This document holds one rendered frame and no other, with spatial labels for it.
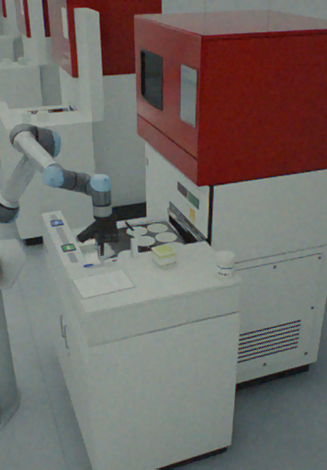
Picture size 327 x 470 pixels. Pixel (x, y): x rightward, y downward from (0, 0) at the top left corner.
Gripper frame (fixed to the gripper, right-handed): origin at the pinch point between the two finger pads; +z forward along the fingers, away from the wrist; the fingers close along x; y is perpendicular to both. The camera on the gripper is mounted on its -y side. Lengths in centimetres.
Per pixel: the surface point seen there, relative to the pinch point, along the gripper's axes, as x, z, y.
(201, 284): -28.6, 2.5, 32.1
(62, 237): 30.7, 1.5, -9.3
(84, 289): -16.8, 2.1, -10.4
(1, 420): 32, 96, -47
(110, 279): -13.4, 1.8, 0.5
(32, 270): 175, 92, -9
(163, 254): -13.4, -4.7, 22.6
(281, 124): 1, -48, 81
